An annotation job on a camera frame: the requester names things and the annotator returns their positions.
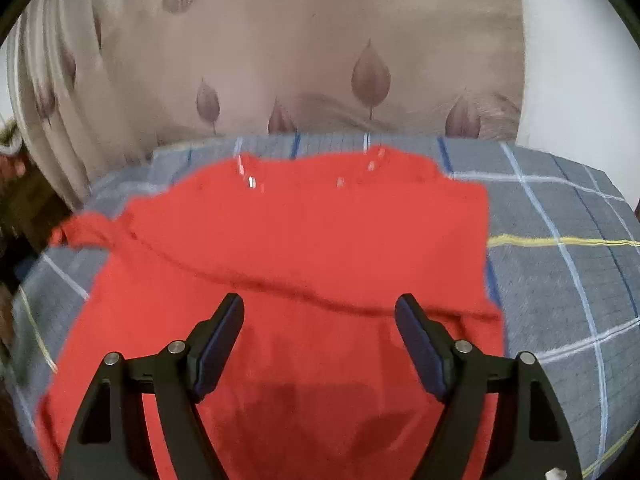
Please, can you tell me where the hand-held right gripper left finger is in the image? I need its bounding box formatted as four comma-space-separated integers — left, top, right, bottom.
57, 292, 246, 480

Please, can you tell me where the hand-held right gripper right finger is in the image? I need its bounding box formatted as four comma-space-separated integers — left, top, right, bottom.
394, 293, 584, 480

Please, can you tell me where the red knitted sweater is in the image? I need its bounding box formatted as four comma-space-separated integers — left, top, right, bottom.
36, 152, 507, 480

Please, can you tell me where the grey plaid blanket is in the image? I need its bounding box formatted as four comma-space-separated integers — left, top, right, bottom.
9, 132, 640, 480

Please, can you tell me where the dark wooden furniture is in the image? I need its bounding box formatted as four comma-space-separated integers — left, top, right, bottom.
0, 160, 76, 286

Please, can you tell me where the beige leaf print curtain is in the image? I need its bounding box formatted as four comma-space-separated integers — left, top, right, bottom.
7, 0, 527, 211

